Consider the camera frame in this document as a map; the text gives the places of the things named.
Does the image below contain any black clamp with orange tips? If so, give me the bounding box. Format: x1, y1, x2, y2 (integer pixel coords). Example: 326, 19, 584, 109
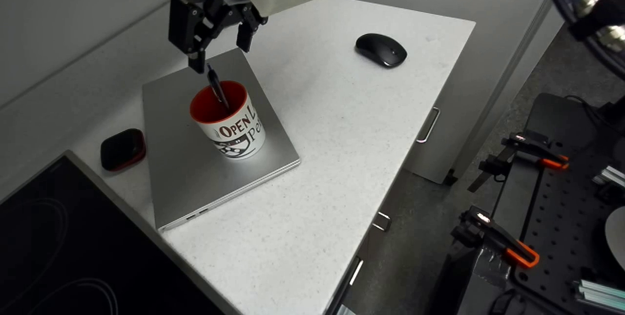
451, 206, 541, 270
467, 131, 570, 193

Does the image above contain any aluminium profile piece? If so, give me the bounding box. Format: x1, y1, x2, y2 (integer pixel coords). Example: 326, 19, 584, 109
573, 279, 625, 314
592, 165, 625, 189

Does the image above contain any white mug with red inside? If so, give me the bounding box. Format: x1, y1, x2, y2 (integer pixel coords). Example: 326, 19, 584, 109
189, 80, 267, 161

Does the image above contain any black pen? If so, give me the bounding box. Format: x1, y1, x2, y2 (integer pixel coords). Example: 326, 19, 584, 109
206, 63, 231, 113

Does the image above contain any black glass cooktop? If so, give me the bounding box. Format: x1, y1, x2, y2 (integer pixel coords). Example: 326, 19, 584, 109
0, 150, 243, 315

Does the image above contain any silver cabinet handle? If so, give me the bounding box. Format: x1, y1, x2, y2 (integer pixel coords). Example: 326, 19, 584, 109
348, 256, 364, 287
416, 106, 441, 144
372, 211, 392, 232

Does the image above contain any black case with red rim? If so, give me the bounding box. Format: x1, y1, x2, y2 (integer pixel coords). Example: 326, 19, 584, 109
100, 128, 147, 172

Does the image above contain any black computer mouse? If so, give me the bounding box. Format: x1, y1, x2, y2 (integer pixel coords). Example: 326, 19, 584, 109
354, 33, 408, 69

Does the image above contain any white cabinet door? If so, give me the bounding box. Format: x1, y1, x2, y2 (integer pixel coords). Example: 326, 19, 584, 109
404, 24, 477, 185

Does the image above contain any silver closed laptop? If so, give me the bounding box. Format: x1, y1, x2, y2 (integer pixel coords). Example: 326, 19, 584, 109
142, 47, 301, 232

